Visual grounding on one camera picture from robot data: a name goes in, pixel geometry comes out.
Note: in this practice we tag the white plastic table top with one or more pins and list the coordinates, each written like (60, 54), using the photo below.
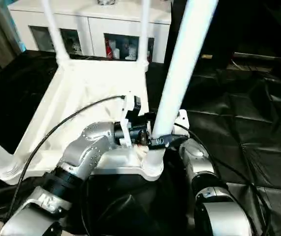
(93, 83)

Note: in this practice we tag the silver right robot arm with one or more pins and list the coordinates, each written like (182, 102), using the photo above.
(199, 162)

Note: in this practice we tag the black mat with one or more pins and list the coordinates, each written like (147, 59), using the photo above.
(241, 110)

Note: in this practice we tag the white glass-door cabinet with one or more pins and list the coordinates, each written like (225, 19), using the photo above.
(93, 22)

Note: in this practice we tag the clear glass jar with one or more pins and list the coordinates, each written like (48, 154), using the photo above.
(107, 2)

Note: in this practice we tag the dark low bench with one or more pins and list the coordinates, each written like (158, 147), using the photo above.
(265, 59)

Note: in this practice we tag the black speaker with gold label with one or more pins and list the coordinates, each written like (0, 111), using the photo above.
(248, 27)

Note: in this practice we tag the grey-brown curtain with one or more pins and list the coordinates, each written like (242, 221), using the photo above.
(0, 34)

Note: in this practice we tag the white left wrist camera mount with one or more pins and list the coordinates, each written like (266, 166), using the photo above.
(128, 105)

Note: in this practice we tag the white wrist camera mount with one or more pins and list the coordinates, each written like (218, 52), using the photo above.
(128, 105)
(183, 120)

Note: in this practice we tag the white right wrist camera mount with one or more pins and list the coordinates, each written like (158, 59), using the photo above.
(183, 120)

